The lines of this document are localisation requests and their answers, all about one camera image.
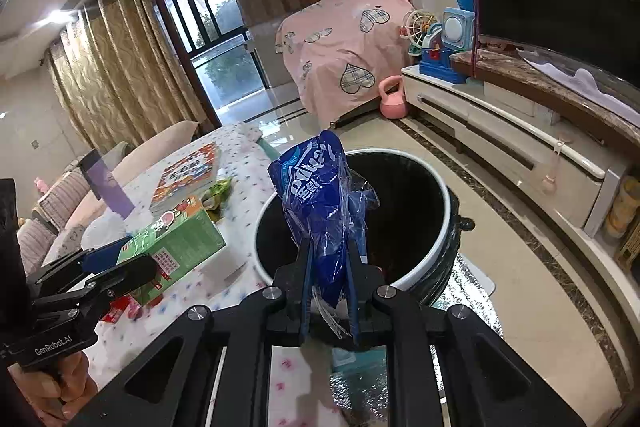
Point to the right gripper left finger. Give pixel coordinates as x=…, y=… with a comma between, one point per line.
x=276, y=316

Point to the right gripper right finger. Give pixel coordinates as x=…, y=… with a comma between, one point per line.
x=360, y=291

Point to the red snack bag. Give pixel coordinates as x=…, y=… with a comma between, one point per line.
x=130, y=307

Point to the white tissue ball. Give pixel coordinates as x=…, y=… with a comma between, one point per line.
x=103, y=231

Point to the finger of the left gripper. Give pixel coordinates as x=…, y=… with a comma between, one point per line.
x=97, y=260

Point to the pink sofa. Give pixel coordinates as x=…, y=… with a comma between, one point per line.
x=40, y=241

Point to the white tv cabinet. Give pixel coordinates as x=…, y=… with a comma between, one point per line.
x=573, y=178

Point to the white black trash bin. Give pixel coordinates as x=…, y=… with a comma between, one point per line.
x=412, y=237

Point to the balcony glass door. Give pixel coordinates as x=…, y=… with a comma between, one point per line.
x=220, y=49

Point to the purple box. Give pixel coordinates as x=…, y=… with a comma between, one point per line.
x=103, y=184

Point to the pink heart patterned cover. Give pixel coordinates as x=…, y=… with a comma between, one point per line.
x=338, y=51

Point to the silver foil mat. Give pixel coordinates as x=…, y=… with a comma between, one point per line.
x=358, y=379

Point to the green snack wrapper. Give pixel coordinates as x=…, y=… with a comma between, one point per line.
x=215, y=196

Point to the blue plastic snack bag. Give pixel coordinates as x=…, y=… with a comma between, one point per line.
x=325, y=202

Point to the white dotted tablecloth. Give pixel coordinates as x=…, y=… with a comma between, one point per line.
x=299, y=393

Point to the person's left hand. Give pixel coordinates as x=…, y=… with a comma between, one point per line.
x=57, y=401

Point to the blue toy machine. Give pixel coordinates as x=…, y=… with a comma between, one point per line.
x=435, y=41

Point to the pink kettlebell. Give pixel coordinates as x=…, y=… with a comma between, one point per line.
x=393, y=103

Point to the striped cushion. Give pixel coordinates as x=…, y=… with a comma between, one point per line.
x=58, y=204

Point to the golden curtain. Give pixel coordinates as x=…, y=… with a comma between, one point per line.
x=118, y=77

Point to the green carton box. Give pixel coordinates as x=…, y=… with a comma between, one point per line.
x=178, y=241

